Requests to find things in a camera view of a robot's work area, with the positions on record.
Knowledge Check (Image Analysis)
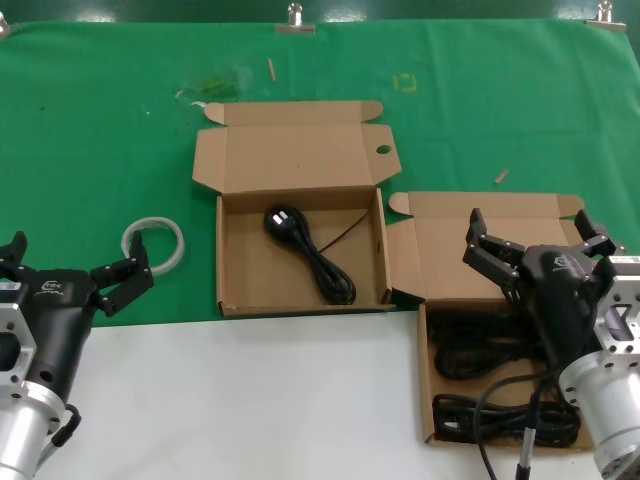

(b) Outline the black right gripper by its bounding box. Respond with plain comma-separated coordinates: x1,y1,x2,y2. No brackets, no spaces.
462,207,627,370

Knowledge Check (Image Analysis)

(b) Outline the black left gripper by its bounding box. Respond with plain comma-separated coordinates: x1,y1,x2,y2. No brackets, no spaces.
0,230,155,402

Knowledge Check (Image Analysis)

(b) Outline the open cardboard mailer box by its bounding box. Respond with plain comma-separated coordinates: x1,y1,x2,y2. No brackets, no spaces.
385,191,614,447
191,99,403,319

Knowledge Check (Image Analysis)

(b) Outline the clear tape roll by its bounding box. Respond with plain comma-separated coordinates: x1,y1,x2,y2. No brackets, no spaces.
122,216,187,276

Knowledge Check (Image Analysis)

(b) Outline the green table cloth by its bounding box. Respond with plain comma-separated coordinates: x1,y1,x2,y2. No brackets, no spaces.
0,18,640,331

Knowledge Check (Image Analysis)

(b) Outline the clear plastic wrapper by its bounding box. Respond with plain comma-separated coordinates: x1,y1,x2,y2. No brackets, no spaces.
174,67,251,101

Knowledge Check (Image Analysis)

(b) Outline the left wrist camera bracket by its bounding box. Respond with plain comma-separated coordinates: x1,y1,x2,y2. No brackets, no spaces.
0,280,39,401

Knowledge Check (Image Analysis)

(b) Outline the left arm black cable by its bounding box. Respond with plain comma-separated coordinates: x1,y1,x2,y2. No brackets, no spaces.
49,402,82,449

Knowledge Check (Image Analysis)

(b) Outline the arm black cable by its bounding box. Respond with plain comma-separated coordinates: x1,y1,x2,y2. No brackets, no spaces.
473,372,561,480
49,402,82,449

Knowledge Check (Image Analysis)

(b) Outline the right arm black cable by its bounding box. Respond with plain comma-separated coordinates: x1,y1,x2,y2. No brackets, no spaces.
473,372,561,480

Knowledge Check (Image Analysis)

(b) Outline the metal cable connector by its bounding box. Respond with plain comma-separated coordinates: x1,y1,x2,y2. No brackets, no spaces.
515,424,536,480

